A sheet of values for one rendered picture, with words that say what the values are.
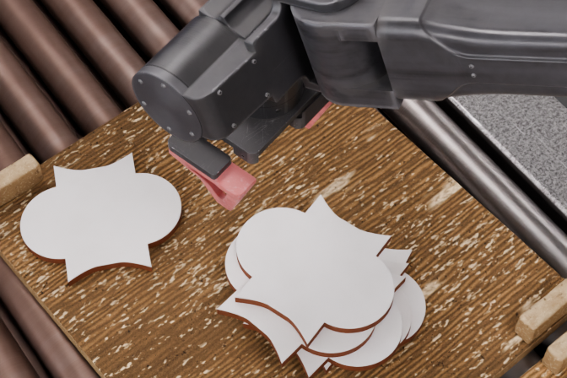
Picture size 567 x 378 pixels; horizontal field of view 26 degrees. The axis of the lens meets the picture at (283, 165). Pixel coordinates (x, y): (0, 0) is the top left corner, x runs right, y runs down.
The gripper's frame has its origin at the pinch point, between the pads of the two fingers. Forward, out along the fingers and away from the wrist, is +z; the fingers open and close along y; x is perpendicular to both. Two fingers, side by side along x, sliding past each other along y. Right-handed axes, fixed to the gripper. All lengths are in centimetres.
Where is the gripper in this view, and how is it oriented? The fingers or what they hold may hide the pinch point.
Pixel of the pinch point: (264, 158)
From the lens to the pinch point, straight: 95.1
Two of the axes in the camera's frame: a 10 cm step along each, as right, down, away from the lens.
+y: -6.2, 6.5, -4.3
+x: 7.8, 5.2, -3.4
